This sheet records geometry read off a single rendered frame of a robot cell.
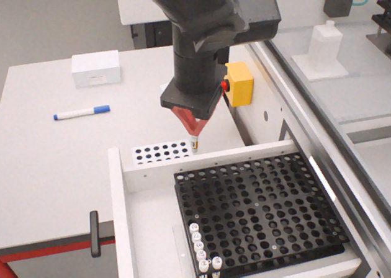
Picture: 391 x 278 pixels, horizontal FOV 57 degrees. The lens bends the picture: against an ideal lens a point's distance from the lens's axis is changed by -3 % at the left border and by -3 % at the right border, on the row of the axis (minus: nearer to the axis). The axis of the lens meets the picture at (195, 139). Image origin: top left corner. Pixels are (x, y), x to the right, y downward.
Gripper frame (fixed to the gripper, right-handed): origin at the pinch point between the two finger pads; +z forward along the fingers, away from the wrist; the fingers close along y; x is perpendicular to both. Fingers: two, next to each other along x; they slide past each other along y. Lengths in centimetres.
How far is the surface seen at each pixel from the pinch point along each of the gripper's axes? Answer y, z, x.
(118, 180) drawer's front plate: -10.6, 3.9, 8.4
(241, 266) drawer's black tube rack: -16.0, 6.6, -12.4
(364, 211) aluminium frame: -8.4, -2.3, -25.2
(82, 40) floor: 156, 105, 145
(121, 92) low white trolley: 27.0, 22.4, 30.8
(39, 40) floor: 146, 105, 176
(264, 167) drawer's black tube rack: 2.0, 6.8, -11.5
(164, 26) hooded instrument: 62, 22, 34
